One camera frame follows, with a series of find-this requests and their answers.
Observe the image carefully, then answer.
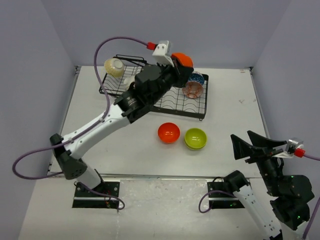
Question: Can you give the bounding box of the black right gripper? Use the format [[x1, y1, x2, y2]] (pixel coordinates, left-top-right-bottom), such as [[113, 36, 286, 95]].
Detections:
[[229, 129, 286, 195]]

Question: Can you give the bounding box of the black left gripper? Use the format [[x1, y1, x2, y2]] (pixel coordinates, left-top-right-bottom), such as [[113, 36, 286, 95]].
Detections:
[[149, 55, 194, 104]]

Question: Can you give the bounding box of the orange bowl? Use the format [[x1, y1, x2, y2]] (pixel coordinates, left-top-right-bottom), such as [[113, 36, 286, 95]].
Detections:
[[157, 122, 181, 144], [171, 52, 194, 68]]

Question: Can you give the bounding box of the lime green bowl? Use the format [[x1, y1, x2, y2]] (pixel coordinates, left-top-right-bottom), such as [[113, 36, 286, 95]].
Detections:
[[184, 128, 207, 142], [184, 141, 207, 151]]

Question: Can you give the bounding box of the lime green bowl front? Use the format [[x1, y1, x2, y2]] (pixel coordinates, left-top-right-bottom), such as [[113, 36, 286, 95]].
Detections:
[[184, 128, 207, 142]]

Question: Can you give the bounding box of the white floral bowl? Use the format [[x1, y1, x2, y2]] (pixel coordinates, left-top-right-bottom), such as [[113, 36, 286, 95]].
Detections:
[[123, 76, 135, 91]]

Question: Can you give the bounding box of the orange bowl front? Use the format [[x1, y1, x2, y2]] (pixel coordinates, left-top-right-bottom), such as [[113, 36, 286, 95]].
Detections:
[[157, 122, 181, 144]]

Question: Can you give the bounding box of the yellow checkered white bowl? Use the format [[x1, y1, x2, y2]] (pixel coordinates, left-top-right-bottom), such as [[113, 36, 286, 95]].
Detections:
[[104, 57, 125, 78]]

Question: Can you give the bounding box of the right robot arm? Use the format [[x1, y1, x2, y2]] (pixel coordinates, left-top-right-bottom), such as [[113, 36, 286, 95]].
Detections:
[[223, 130, 315, 240]]

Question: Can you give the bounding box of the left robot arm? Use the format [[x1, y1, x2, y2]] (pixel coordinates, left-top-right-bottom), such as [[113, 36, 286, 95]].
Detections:
[[50, 53, 194, 197]]

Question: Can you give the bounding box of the blue patterned bowl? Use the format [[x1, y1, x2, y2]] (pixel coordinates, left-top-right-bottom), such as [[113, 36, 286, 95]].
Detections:
[[188, 71, 205, 86]]

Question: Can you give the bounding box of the red patterned bowl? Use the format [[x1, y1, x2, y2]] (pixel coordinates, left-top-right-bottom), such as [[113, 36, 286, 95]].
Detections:
[[182, 81, 204, 99]]

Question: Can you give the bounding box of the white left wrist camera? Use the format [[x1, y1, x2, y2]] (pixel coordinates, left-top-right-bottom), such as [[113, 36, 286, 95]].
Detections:
[[152, 40, 174, 66]]

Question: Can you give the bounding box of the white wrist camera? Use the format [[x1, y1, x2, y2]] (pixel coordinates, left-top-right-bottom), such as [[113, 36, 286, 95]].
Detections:
[[274, 137, 306, 159], [152, 40, 174, 66]]

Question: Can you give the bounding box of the black wire dish rack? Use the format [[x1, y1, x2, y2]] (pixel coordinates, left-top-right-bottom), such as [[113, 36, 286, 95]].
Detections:
[[99, 54, 209, 121]]

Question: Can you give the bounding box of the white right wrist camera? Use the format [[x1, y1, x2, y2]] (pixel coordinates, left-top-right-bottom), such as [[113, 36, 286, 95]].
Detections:
[[274, 137, 306, 159]]

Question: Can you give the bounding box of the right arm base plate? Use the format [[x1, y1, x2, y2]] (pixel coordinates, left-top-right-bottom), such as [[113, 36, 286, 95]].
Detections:
[[207, 177, 245, 210]]

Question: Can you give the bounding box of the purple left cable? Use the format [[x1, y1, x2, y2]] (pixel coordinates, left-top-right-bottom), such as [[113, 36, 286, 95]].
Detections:
[[12, 36, 157, 210]]

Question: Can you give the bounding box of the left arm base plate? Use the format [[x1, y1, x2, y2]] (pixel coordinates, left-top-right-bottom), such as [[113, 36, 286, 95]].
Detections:
[[72, 180, 120, 210]]

